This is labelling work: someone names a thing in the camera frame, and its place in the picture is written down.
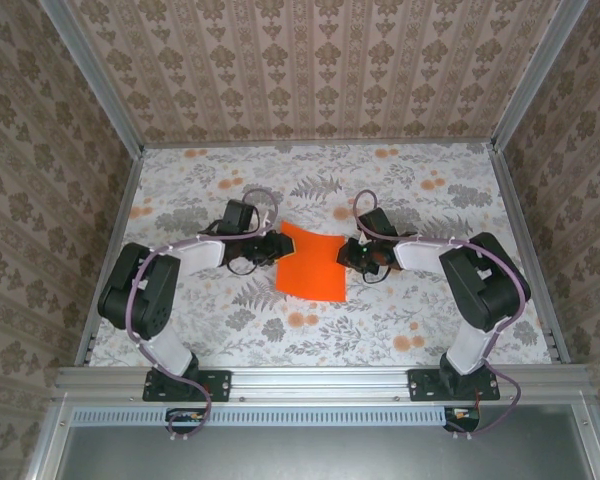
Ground orange cloth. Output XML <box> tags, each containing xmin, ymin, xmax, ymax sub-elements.
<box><xmin>274</xmin><ymin>221</ymin><xmax>348</xmax><ymax>303</ymax></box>

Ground grey sheet metal panel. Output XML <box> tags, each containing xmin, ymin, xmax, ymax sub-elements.
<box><xmin>54</xmin><ymin>424</ymin><xmax>599</xmax><ymax>480</ymax></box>

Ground floral patterned table cover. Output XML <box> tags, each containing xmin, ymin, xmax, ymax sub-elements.
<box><xmin>88</xmin><ymin>143</ymin><xmax>554</xmax><ymax>369</ymax></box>

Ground wide aluminium extrusion beam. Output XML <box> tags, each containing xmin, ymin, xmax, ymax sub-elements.
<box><xmin>54</xmin><ymin>364</ymin><xmax>595</xmax><ymax>403</ymax></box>

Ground aluminium table edge rail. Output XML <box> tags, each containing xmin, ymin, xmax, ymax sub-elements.
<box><xmin>142</xmin><ymin>140</ymin><xmax>496</xmax><ymax>149</ymax></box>
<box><xmin>74</xmin><ymin>147</ymin><xmax>146</xmax><ymax>369</ymax></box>
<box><xmin>492</xmin><ymin>144</ymin><xmax>571</xmax><ymax>365</ymax></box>

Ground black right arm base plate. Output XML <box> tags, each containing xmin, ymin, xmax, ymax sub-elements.
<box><xmin>408</xmin><ymin>368</ymin><xmax>501</xmax><ymax>403</ymax></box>

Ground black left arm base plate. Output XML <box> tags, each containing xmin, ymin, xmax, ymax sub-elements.
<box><xmin>142</xmin><ymin>368</ymin><xmax>231</xmax><ymax>403</ymax></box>

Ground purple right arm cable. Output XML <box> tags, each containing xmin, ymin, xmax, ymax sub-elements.
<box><xmin>353</xmin><ymin>188</ymin><xmax>532</xmax><ymax>442</ymax></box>

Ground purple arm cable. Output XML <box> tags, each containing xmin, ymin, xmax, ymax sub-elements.
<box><xmin>127</xmin><ymin>187</ymin><xmax>281</xmax><ymax>444</ymax></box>
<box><xmin>353</xmin><ymin>188</ymin><xmax>532</xmax><ymax>442</ymax></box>

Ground grey slotted cable duct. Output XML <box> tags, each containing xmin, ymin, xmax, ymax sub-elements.
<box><xmin>72</xmin><ymin>405</ymin><xmax>449</xmax><ymax>427</ymax></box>

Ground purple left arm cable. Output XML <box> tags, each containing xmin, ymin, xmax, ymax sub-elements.
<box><xmin>127</xmin><ymin>187</ymin><xmax>281</xmax><ymax>444</ymax></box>

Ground black cable connector board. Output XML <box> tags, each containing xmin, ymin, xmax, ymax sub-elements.
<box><xmin>165</xmin><ymin>407</ymin><xmax>207</xmax><ymax>435</ymax></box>
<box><xmin>442</xmin><ymin>405</ymin><xmax>481</xmax><ymax>434</ymax></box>

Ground tall aluminium frame post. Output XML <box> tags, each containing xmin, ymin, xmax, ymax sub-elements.
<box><xmin>492</xmin><ymin>0</ymin><xmax>591</xmax><ymax>151</ymax></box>
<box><xmin>38</xmin><ymin>0</ymin><xmax>146</xmax><ymax>154</ymax></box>

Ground aluminium panel frame strip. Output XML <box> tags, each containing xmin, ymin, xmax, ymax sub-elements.
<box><xmin>572</xmin><ymin>399</ymin><xmax>600</xmax><ymax>480</ymax></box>
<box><xmin>27</xmin><ymin>399</ymin><xmax>76</xmax><ymax>480</ymax></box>

